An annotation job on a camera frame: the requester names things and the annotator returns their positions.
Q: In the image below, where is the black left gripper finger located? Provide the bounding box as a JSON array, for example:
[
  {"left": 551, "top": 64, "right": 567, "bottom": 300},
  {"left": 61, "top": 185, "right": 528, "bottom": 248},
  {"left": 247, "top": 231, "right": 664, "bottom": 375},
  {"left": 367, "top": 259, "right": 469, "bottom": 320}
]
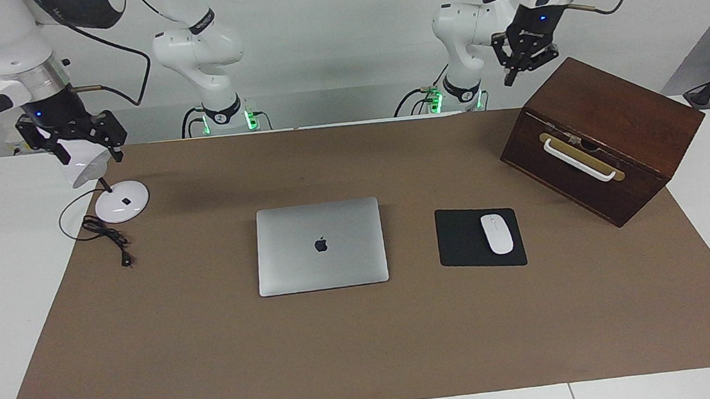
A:
[
  {"left": 492, "top": 31, "right": 522, "bottom": 88},
  {"left": 528, "top": 40, "right": 561, "bottom": 72}
]

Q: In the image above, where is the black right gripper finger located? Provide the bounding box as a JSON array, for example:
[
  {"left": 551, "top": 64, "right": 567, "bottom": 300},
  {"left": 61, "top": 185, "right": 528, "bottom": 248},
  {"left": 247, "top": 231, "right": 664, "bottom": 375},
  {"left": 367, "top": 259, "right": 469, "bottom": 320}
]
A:
[
  {"left": 15, "top": 116, "right": 70, "bottom": 168},
  {"left": 93, "top": 109, "right": 129, "bottom": 165}
]

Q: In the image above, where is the silver laptop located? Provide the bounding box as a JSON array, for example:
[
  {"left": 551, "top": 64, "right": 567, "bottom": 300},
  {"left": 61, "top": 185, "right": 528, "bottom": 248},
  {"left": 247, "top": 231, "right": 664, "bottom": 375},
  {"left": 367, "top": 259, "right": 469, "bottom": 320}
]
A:
[{"left": 252, "top": 196, "right": 391, "bottom": 298}]

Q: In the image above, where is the white desk lamp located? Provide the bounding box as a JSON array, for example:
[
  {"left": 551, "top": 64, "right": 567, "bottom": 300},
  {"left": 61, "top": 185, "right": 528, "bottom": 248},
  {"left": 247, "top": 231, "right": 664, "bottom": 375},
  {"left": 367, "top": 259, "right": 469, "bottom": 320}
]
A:
[{"left": 34, "top": 118, "right": 152, "bottom": 231}]

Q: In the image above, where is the brown wooden box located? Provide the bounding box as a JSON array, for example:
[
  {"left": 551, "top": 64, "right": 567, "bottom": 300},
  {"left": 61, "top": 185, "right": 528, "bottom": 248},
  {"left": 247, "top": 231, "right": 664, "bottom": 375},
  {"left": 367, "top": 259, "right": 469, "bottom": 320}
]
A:
[{"left": 492, "top": 45, "right": 710, "bottom": 238}]

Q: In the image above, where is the white computer mouse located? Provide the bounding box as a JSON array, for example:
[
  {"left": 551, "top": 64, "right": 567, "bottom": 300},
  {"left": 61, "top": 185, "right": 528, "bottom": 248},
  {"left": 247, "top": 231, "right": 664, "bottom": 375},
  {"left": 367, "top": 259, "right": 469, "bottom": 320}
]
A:
[{"left": 480, "top": 212, "right": 515, "bottom": 257}]

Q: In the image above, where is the black mouse pad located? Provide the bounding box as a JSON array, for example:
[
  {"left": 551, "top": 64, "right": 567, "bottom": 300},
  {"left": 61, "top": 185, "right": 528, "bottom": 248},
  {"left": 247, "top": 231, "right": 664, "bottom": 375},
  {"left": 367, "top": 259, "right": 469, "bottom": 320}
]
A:
[{"left": 434, "top": 202, "right": 529, "bottom": 273}]

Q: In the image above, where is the brown table mat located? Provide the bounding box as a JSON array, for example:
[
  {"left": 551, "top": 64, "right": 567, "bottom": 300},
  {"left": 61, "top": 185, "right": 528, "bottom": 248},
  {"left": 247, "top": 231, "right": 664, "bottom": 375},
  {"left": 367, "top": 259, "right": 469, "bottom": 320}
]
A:
[{"left": 0, "top": 92, "right": 710, "bottom": 399}]

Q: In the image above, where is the black right base cable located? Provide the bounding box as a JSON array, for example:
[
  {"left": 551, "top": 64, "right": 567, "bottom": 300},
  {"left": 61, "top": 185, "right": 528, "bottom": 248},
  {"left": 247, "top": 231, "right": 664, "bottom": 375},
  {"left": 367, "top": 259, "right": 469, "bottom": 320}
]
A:
[{"left": 179, "top": 107, "right": 206, "bottom": 140}]

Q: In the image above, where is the black base cable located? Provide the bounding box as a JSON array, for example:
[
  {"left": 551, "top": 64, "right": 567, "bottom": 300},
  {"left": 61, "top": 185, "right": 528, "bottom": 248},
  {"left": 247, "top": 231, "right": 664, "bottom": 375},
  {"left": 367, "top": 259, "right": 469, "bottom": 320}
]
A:
[
  {"left": 179, "top": 107, "right": 206, "bottom": 140},
  {"left": 392, "top": 85, "right": 437, "bottom": 118}
]

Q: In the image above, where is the gold handle plate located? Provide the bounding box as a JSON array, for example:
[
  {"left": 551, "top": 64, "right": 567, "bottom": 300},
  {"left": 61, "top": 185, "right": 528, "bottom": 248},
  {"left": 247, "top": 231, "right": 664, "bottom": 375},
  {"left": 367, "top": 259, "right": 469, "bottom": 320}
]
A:
[{"left": 538, "top": 126, "right": 626, "bottom": 189}]

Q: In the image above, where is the black lamp power cable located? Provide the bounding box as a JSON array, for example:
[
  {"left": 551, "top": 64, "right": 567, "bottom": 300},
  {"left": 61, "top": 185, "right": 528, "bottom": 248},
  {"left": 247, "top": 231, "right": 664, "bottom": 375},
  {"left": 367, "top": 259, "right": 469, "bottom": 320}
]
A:
[{"left": 56, "top": 184, "right": 134, "bottom": 273}]

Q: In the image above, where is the white box handle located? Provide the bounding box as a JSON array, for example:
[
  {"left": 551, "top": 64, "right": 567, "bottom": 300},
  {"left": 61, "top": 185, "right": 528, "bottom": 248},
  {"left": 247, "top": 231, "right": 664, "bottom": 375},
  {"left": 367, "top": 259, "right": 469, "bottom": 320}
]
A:
[{"left": 542, "top": 133, "right": 617, "bottom": 187}]

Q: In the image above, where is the black left base cable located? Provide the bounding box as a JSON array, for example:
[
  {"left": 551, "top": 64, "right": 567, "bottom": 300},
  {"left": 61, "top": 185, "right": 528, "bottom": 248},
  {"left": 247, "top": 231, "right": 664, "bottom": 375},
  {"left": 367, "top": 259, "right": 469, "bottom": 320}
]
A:
[{"left": 392, "top": 85, "right": 437, "bottom": 118}]

